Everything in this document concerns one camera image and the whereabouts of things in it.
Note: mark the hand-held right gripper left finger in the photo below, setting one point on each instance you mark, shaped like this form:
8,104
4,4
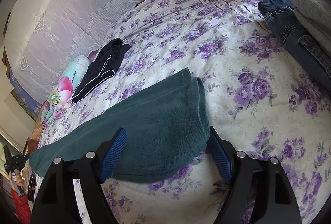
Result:
116,146

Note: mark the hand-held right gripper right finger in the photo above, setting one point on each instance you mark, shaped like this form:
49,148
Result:
219,151

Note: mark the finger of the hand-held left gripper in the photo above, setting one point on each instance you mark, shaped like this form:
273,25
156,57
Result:
24,157

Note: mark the dark green pants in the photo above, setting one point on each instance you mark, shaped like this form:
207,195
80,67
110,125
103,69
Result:
160,123

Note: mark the person's left forearm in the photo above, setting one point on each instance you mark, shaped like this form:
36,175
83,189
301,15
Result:
22,206

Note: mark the navy pants with white piping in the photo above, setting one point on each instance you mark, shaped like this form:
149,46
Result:
103,66

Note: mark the person's left hand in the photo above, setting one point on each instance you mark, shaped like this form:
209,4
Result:
17,181

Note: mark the colourful floral blanket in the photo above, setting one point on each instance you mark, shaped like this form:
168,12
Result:
64,84

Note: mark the blue jeans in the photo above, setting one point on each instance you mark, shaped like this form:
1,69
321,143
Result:
292,32

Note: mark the white lace cover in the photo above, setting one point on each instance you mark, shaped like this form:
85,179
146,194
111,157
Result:
51,19

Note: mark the grey sweater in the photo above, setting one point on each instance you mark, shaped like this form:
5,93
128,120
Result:
305,6

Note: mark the blue wall poster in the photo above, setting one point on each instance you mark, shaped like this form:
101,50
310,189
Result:
24,99

